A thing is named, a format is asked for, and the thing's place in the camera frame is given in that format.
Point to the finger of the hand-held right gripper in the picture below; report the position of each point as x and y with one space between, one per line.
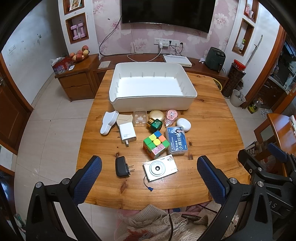
277 151
248 161

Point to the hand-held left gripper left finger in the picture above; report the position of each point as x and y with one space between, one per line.
89 180

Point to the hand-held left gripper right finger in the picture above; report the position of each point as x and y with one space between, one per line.
209 180

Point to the black charger plug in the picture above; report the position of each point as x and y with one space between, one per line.
121 166

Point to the clear box with blue card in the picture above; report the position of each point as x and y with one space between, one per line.
177 141

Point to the silver digital camera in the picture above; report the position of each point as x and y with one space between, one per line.
159 168

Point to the white charger plug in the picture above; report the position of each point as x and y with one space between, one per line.
127 132

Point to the colourful puzzle cube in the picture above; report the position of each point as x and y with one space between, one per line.
155 141

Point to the green jar with gold lid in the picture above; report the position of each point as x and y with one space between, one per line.
156 125

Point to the white plastic storage bin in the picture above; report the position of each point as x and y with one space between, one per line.
150 85

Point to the printed cardboard box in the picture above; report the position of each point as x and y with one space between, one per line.
253 147

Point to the wooden chair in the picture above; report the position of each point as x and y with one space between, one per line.
277 122

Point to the green oil bottle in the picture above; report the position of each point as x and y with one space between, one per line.
253 107

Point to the white plastic scoop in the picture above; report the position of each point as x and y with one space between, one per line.
107 122

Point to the white bucket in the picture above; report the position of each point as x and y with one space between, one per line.
235 100

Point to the white earbud case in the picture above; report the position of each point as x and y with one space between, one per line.
183 124

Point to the beige knitted shawl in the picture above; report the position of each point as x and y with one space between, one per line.
148 220

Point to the pink round tape dispenser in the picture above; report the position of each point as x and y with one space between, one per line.
171 115

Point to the yellow rimmed trash bin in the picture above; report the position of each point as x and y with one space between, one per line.
220 86

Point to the clear plastic case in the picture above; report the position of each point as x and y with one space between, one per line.
140 118

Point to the tall jar red lid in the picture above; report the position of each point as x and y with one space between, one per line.
233 81

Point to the gold round compact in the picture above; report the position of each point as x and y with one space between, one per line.
156 115

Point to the wooden side cabinet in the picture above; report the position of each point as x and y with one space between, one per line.
76 81

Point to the wooden door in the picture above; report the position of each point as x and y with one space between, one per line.
11 111

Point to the long sword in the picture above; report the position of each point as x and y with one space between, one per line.
255 49

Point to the wooden television console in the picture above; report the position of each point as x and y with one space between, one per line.
198 68

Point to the dark green air fryer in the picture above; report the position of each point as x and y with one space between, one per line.
215 59

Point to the small white ornament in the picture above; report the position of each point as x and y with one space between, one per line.
202 59

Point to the small white card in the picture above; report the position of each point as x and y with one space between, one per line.
71 68

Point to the white flat pad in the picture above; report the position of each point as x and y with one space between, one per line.
104 64

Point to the red tissue box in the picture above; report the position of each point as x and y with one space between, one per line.
61 67

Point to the white set-top box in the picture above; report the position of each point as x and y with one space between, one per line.
178 61

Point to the pile of red apples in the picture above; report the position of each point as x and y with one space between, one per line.
79 54

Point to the white plug adapter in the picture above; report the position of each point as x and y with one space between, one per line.
163 44

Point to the pink and white niche box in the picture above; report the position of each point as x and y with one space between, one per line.
249 9

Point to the pink dumbbell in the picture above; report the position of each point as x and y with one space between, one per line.
82 30
75 31

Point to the framed picture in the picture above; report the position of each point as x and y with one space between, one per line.
75 4

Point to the white wall socket row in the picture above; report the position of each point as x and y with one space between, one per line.
157 41

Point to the white wall switch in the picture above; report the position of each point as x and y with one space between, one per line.
11 49

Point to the black wall television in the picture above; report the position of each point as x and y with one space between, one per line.
168 11

